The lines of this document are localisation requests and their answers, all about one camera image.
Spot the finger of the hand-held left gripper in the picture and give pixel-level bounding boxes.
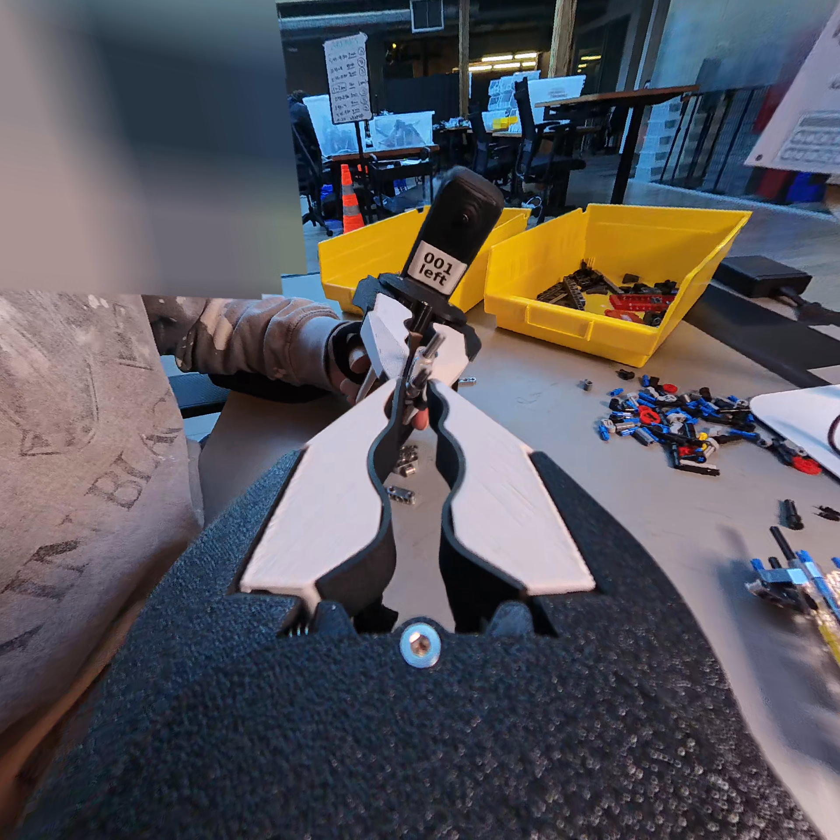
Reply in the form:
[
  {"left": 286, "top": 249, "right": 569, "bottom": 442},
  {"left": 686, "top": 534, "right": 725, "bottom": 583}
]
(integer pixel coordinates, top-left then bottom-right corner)
[
  {"left": 357, "top": 292, "right": 413, "bottom": 403},
  {"left": 420, "top": 330, "right": 475, "bottom": 393}
]

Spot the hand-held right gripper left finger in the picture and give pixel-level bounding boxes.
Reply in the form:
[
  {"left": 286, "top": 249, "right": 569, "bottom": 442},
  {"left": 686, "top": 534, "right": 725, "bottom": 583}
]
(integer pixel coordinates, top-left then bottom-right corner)
[{"left": 238, "top": 381, "right": 401, "bottom": 634}]

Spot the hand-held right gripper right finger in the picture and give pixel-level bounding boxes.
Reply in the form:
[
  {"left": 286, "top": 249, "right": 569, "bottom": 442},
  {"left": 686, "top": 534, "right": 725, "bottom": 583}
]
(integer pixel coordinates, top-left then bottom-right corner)
[{"left": 427, "top": 382, "right": 598, "bottom": 637}]

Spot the grey twin axle assembly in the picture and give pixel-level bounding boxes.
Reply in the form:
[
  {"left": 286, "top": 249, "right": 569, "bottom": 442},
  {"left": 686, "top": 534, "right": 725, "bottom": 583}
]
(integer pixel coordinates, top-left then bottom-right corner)
[{"left": 402, "top": 341, "right": 442, "bottom": 411}]

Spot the grey desk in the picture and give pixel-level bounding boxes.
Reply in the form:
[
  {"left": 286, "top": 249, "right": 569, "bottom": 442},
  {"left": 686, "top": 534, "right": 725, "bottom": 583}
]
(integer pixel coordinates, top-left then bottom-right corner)
[{"left": 197, "top": 272, "right": 840, "bottom": 840}]

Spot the person's left hand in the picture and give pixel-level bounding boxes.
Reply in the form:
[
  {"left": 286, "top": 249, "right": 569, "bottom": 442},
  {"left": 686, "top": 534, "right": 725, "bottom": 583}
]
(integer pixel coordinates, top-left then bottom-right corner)
[{"left": 340, "top": 343, "right": 375, "bottom": 404}]

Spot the black office chair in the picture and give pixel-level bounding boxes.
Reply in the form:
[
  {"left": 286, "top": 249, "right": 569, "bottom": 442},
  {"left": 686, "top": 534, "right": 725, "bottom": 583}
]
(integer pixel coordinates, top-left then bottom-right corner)
[
  {"left": 512, "top": 77, "right": 588, "bottom": 212},
  {"left": 467, "top": 108, "right": 521, "bottom": 193}
]

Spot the yellow plastic parts bin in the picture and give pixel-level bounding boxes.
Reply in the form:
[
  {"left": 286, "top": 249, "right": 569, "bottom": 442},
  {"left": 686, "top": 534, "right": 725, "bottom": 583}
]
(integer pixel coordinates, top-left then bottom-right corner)
[
  {"left": 484, "top": 203, "right": 753, "bottom": 368},
  {"left": 318, "top": 205, "right": 531, "bottom": 317}
]

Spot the clear plastic storage box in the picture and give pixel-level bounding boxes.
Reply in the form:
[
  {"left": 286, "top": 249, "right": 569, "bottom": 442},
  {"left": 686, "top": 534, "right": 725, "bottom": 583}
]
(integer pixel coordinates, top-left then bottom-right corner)
[
  {"left": 303, "top": 94, "right": 342, "bottom": 158},
  {"left": 371, "top": 110, "right": 436, "bottom": 151}
]

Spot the orange traffic cone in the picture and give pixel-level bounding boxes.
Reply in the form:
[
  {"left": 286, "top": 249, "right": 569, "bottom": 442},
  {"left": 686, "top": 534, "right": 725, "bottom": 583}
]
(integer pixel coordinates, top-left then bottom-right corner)
[{"left": 339, "top": 164, "right": 366, "bottom": 235}]

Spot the heap of black red beams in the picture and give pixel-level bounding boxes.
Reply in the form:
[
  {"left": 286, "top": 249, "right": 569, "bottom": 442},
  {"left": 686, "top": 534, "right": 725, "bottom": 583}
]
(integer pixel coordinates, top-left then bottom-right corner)
[{"left": 537, "top": 258, "right": 681, "bottom": 328}]

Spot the pile of small toy connectors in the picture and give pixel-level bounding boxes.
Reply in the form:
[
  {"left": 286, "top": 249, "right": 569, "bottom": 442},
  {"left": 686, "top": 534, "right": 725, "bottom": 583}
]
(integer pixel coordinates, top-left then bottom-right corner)
[{"left": 596, "top": 374, "right": 824, "bottom": 476}]

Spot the white sign on stand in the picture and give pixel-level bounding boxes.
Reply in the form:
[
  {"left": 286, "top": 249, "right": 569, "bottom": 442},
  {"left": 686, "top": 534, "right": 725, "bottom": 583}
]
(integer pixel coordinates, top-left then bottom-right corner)
[{"left": 323, "top": 31, "right": 374, "bottom": 206}]

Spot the wooden top standing table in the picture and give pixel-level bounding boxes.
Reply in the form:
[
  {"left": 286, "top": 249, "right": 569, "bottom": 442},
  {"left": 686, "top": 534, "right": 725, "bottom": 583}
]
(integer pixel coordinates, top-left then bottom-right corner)
[{"left": 535, "top": 84, "right": 700, "bottom": 206}]

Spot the partly built toy model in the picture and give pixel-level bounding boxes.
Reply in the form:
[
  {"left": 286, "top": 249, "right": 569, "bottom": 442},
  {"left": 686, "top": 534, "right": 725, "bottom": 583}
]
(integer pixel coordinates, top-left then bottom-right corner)
[{"left": 745, "top": 525, "right": 840, "bottom": 664}]

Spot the black power adapter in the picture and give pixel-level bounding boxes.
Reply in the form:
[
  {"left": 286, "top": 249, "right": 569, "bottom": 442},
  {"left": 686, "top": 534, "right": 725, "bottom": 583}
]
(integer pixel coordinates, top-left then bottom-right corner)
[{"left": 712, "top": 255, "right": 815, "bottom": 300}]

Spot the stack of red blue crates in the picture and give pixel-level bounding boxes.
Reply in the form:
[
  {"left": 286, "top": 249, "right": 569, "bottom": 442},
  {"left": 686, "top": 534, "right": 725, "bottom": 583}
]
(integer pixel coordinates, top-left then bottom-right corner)
[{"left": 753, "top": 167, "right": 829, "bottom": 206}]

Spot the white instruction sheet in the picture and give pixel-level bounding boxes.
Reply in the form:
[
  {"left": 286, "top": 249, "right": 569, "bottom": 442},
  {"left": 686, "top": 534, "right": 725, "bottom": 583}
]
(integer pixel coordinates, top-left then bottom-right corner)
[{"left": 745, "top": 5, "right": 840, "bottom": 175}]

